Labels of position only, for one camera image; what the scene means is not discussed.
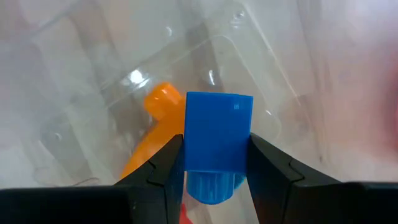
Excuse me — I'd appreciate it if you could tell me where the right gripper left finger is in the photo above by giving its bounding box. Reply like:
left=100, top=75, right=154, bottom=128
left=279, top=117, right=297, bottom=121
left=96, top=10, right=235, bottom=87
left=0, top=133, right=186, bottom=224

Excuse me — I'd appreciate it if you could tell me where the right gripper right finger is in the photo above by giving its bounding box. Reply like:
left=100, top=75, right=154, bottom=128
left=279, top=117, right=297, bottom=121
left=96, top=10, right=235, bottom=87
left=247, top=133, right=398, bottom=224

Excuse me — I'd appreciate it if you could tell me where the red toy brick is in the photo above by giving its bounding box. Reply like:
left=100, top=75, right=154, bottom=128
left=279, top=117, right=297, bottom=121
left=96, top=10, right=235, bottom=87
left=180, top=203, right=193, bottom=224

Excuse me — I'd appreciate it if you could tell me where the orange peg block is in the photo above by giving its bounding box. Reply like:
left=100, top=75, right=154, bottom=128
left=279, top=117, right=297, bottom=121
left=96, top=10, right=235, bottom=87
left=119, top=82, right=187, bottom=181

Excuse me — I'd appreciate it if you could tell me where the blue peg block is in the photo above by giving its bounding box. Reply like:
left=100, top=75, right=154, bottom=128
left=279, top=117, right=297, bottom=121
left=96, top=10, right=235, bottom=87
left=183, top=91, right=254, bottom=205

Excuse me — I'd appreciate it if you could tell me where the clear plastic bin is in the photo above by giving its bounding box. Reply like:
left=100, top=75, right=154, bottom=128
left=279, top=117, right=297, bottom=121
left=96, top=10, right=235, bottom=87
left=0, top=0, right=398, bottom=224

